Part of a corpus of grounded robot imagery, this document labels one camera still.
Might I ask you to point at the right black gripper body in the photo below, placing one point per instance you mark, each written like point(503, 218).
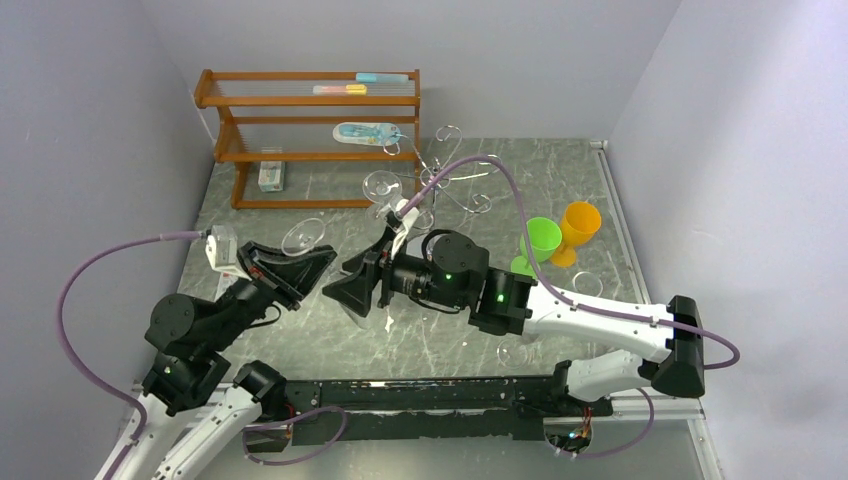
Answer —
point(384, 280)

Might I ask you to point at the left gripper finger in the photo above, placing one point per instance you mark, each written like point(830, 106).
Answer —
point(255, 257)
point(290, 289)

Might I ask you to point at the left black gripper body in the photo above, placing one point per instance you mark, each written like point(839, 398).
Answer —
point(252, 297)

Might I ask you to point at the clear wine glass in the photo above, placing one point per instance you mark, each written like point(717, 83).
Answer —
point(385, 192)
point(588, 284)
point(513, 354)
point(303, 237)

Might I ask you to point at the green plastic wine glass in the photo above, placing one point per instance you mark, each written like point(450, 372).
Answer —
point(545, 238)

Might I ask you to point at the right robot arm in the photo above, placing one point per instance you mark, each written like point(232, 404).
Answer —
point(655, 345)

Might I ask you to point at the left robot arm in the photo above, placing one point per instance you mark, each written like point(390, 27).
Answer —
point(165, 440)

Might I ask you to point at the chrome wine glass rack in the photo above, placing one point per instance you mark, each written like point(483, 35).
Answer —
point(478, 203)

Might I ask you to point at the clear wine glass front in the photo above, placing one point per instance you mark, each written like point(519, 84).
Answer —
point(513, 354)

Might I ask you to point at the orange plastic wine glass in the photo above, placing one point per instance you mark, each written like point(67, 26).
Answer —
point(580, 222)

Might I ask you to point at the small white box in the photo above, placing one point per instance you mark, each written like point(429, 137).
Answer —
point(271, 176)

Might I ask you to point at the blue toothbrush package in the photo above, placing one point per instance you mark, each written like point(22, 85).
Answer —
point(366, 134)

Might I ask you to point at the orange wooden shelf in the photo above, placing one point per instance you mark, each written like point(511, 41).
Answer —
point(273, 116)

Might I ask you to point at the pink yellow case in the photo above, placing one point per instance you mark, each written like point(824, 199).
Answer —
point(342, 90)

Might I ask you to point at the blue case top shelf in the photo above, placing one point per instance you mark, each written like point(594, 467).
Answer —
point(381, 78)

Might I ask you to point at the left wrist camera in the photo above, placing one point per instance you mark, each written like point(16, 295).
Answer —
point(221, 250)

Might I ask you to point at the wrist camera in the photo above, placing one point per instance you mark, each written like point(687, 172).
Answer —
point(401, 226)
point(221, 250)

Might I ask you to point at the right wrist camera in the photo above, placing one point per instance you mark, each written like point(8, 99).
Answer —
point(401, 226)

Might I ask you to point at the black base frame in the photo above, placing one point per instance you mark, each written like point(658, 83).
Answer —
point(318, 411)

